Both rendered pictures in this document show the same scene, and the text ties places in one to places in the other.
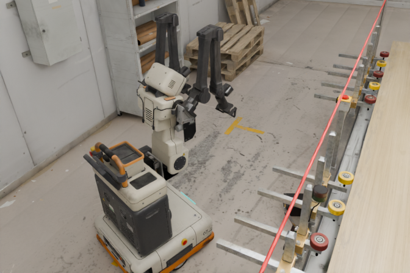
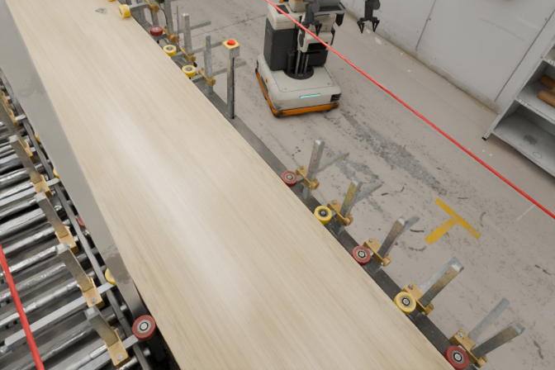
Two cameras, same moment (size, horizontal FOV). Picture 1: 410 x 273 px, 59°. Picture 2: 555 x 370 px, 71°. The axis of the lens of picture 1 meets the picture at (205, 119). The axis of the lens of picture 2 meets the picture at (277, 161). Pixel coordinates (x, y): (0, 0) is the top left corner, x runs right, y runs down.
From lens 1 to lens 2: 3.62 m
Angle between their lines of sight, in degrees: 77
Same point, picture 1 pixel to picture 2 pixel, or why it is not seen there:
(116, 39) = not seen: outside the picture
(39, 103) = (457, 11)
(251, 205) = (300, 161)
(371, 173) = (177, 83)
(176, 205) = (302, 83)
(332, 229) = not seen: hidden behind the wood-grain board
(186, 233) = (271, 79)
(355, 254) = (133, 35)
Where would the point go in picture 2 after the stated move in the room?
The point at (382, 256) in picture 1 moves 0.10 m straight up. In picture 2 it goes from (120, 42) to (117, 28)
